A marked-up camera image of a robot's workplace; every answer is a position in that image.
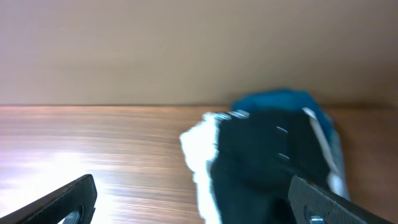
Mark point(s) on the navy blue folded garment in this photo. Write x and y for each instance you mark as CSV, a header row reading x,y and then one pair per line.
x,y
285,99

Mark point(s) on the black t-shirt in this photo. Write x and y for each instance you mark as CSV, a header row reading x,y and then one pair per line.
x,y
257,158

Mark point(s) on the white printed folded shirt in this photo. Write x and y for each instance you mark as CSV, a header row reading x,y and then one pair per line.
x,y
199,145

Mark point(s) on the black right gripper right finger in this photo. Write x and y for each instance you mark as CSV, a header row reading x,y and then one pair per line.
x,y
311,204

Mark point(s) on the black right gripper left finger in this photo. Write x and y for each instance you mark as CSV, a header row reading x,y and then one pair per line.
x,y
72,203

